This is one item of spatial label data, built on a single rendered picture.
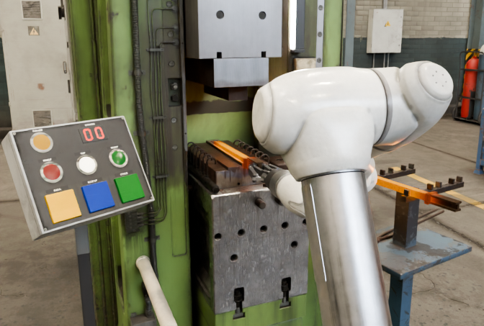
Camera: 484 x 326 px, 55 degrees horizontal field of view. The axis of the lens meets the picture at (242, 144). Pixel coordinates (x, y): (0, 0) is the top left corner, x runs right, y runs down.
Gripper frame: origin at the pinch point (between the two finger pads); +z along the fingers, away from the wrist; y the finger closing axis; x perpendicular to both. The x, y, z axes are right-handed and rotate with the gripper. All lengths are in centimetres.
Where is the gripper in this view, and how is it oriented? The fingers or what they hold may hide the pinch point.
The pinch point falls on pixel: (254, 165)
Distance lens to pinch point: 159.2
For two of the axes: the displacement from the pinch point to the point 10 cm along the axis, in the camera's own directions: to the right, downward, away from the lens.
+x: 0.0, -9.7, -2.4
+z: -3.7, -2.2, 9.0
